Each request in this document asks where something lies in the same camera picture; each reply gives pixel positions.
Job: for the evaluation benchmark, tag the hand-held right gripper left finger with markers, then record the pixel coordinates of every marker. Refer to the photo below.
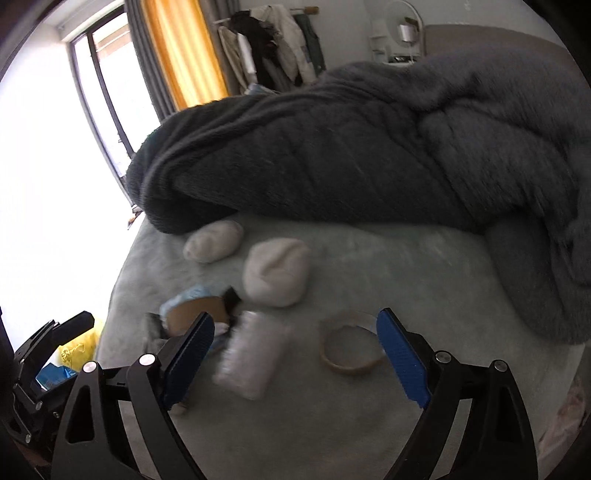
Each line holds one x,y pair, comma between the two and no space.
189,360

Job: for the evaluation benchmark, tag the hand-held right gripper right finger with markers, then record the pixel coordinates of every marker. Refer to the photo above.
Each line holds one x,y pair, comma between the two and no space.
401,360

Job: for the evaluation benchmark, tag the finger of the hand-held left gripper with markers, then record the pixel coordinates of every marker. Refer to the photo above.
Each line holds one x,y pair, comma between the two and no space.
64,330
34,415

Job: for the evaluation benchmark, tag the yellow plastic bag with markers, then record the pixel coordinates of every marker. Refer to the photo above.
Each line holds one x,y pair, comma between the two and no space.
78,348

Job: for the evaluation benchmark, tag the clear plastic wrap bundle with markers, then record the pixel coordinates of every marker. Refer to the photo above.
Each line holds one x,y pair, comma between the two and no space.
251,355

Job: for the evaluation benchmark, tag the brown cardboard tape roll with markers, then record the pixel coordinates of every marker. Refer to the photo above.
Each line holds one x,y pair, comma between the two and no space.
184,316

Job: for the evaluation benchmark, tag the clear packing tape roll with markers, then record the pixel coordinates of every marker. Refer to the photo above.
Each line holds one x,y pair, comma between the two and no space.
330,362

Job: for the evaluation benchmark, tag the white sock ball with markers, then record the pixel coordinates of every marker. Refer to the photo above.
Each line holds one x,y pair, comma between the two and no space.
212,242
277,272

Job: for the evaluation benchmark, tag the bed with pale grey sheet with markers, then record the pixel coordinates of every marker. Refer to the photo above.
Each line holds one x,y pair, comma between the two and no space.
300,429

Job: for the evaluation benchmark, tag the pink patterned cloth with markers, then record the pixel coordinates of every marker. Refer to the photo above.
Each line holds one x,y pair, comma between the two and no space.
563,420

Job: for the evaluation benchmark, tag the dark grey fleece blanket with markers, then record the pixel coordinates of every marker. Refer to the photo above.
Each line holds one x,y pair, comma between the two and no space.
346,152

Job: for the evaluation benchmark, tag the light blue pillow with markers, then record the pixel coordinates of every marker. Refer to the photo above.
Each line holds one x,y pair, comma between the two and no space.
261,89

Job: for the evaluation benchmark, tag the grey curtain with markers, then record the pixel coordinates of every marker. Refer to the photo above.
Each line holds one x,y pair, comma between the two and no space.
214,41
147,55

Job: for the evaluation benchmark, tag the white dressing table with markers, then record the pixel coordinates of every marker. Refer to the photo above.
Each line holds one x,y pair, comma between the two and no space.
401,59

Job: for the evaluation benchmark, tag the beige hanging coat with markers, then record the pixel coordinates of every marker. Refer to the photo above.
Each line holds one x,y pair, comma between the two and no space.
231,60

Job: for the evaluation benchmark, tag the yellow curtain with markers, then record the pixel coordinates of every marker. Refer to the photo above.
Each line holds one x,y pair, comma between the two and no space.
184,50

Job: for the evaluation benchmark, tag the white hanging cloth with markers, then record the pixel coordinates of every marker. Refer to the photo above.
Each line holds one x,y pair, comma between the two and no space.
247,55

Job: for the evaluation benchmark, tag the white small shelf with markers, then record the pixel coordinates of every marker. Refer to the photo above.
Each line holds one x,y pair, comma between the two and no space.
379,46

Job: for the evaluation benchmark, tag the green hanging garment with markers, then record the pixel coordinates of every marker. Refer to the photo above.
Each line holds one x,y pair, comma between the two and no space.
314,50

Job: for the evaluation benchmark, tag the black hanging garment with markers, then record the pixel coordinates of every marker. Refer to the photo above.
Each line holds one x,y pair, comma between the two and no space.
261,46

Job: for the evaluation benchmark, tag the white cylinder lamp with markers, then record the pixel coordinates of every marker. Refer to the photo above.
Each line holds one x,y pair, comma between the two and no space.
407,33

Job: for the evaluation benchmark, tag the white hanging jacket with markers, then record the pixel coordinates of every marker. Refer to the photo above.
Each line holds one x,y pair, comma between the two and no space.
288,41

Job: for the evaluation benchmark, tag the beige headboard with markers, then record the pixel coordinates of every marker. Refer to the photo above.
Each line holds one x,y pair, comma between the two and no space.
485,34

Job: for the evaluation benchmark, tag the black window frame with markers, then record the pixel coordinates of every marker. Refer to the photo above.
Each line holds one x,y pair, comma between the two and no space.
108,106

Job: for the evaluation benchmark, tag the wooden clothes rail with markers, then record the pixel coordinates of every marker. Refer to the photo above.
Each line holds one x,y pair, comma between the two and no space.
309,9

